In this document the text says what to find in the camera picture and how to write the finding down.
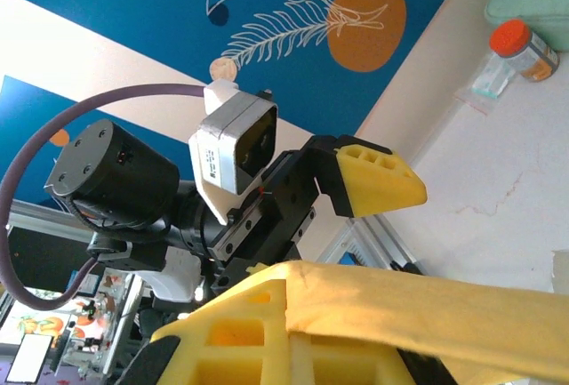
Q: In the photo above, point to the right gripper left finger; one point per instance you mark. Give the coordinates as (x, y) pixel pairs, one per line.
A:
(231, 340)

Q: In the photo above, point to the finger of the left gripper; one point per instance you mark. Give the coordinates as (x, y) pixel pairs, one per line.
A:
(233, 280)
(378, 180)

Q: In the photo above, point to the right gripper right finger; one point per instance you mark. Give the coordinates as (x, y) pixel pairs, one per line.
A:
(338, 365)

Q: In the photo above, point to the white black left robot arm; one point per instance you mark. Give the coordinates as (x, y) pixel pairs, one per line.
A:
(173, 278)

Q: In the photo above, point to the dark monitor screen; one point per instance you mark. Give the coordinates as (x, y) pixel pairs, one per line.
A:
(44, 260)

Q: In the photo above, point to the small clear plastic packet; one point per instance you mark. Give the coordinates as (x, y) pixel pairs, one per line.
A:
(489, 82)

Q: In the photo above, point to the orange lid bottle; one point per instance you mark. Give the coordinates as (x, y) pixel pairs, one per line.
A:
(520, 47)

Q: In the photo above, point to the white paper sheet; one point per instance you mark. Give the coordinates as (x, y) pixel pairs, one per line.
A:
(29, 358)

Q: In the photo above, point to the aluminium side rail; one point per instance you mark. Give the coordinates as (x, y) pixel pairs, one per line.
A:
(378, 243)

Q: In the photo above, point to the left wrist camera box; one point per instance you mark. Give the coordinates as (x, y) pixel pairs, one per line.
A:
(222, 154)

